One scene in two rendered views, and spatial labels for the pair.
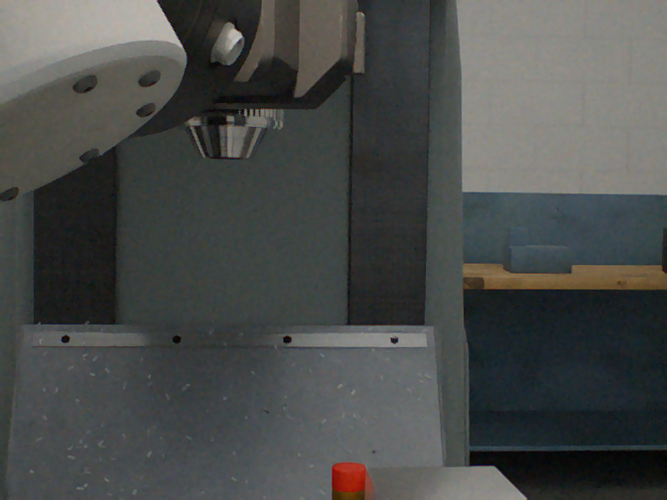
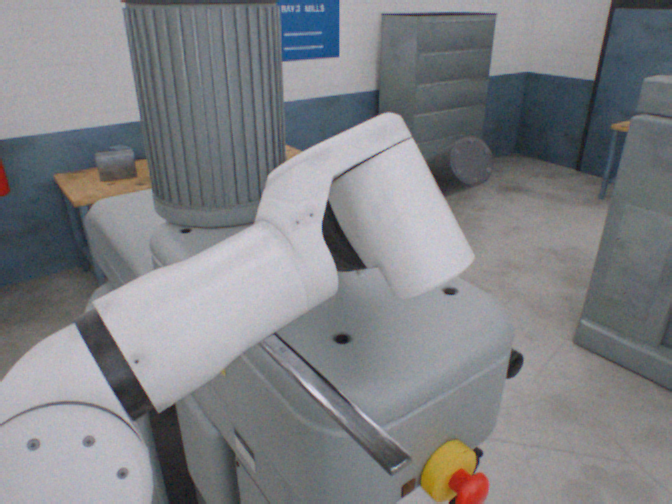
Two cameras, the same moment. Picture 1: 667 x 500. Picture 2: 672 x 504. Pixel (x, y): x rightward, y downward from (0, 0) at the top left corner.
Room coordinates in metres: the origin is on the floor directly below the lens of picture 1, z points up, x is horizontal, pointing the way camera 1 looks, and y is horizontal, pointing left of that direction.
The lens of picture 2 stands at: (-0.04, 0.30, 2.17)
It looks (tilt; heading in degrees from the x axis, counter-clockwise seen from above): 27 degrees down; 329
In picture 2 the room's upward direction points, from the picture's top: straight up
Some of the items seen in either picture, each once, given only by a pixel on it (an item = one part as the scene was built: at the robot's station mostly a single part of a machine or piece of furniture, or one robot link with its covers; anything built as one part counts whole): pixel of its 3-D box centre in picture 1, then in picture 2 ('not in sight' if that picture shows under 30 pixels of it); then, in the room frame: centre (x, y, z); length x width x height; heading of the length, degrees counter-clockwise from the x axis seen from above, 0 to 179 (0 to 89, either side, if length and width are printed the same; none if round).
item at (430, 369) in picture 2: not in sight; (308, 315); (0.45, 0.05, 1.81); 0.47 x 0.26 x 0.16; 5
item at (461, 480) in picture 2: not in sight; (467, 487); (0.18, 0.02, 1.76); 0.04 x 0.03 x 0.04; 95
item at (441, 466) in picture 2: not in sight; (448, 471); (0.21, 0.02, 1.76); 0.06 x 0.02 x 0.06; 95
